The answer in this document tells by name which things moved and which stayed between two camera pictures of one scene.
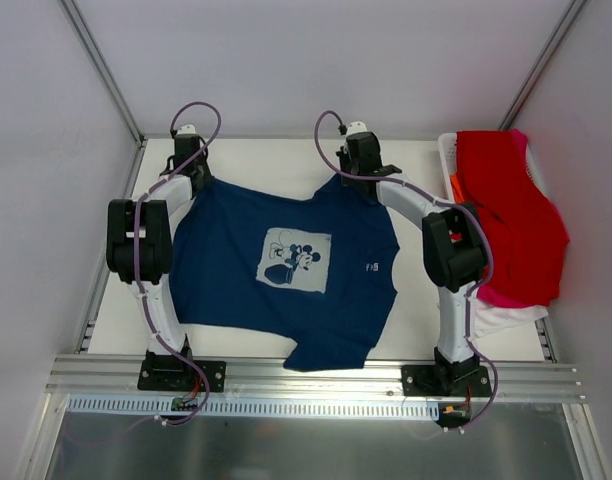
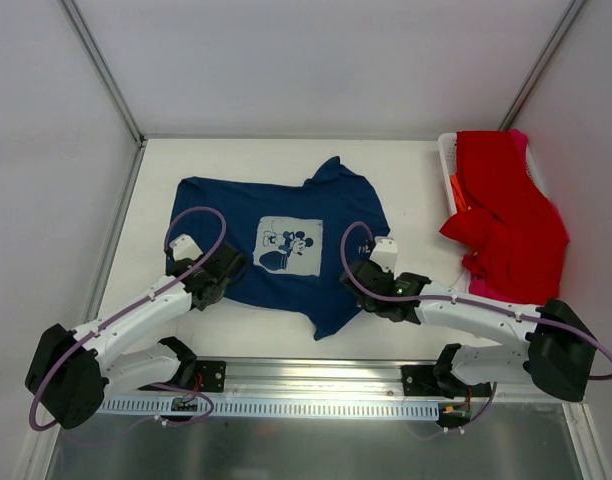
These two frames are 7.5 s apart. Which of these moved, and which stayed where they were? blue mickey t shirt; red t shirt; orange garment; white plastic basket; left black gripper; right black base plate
Moved: blue mickey t shirt; left black gripper
Stayed: right black base plate; white plastic basket; orange garment; red t shirt
